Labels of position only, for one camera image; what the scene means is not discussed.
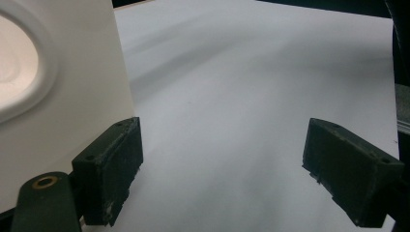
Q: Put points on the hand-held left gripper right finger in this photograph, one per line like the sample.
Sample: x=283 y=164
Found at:
x=351 y=170

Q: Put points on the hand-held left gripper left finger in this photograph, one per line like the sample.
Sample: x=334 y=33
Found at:
x=109 y=167

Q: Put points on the white plastic storage bin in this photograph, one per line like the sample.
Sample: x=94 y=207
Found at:
x=80 y=80

